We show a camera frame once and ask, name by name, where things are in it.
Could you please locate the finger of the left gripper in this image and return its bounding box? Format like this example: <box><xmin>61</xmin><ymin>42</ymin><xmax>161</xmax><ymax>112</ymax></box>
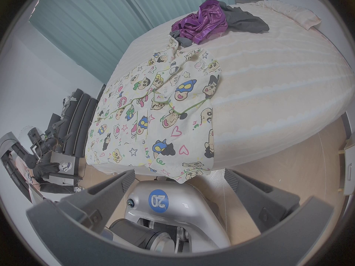
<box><xmin>57</xmin><ymin>132</ymin><xmax>73</xmax><ymax>146</ymax></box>
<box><xmin>52</xmin><ymin>120</ymin><xmax>67</xmax><ymax>134</ymax></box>

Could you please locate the pale pink pillow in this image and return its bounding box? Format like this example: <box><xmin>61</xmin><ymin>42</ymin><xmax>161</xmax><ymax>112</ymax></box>
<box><xmin>255</xmin><ymin>0</ymin><xmax>322</xmax><ymax>30</ymax></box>

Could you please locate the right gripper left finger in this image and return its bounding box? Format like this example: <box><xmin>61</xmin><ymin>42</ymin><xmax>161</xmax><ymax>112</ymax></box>
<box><xmin>57</xmin><ymin>169</ymin><xmax>136</xmax><ymax>234</ymax></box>

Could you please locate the purple satin garment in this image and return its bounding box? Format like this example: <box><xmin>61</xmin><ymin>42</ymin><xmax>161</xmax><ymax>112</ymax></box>
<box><xmin>171</xmin><ymin>0</ymin><xmax>228</xmax><ymax>44</ymax></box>

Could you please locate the bed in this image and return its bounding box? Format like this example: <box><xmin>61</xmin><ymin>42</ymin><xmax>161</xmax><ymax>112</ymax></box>
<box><xmin>84</xmin><ymin>0</ymin><xmax>351</xmax><ymax>178</ymax></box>

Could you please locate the dark grey garment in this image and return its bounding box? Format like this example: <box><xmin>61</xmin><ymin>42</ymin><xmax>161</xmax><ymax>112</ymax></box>
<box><xmin>219</xmin><ymin>4</ymin><xmax>270</xmax><ymax>34</ymax></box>

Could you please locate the white printed pyjama top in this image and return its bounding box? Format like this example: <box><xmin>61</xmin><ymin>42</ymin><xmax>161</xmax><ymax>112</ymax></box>
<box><xmin>85</xmin><ymin>36</ymin><xmax>222</xmax><ymax>184</ymax></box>

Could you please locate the pile of clothes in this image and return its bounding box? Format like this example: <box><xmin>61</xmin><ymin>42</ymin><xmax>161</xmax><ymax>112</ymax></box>
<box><xmin>62</xmin><ymin>92</ymin><xmax>78</xmax><ymax>110</ymax></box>

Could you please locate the black chest of drawers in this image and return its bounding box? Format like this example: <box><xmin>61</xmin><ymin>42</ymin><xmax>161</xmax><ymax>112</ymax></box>
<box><xmin>62</xmin><ymin>88</ymin><xmax>99</xmax><ymax>156</ymax></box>

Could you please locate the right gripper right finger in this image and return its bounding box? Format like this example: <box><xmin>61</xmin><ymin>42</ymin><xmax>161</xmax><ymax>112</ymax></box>
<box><xmin>224</xmin><ymin>168</ymin><xmax>300</xmax><ymax>229</ymax></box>

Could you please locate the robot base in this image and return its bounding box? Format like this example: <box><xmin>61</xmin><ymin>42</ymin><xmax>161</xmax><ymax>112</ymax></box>
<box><xmin>101</xmin><ymin>180</ymin><xmax>232</xmax><ymax>253</ymax></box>

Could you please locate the person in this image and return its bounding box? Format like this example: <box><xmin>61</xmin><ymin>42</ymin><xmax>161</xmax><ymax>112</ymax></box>
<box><xmin>8</xmin><ymin>149</ymin><xmax>86</xmax><ymax>197</ymax></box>

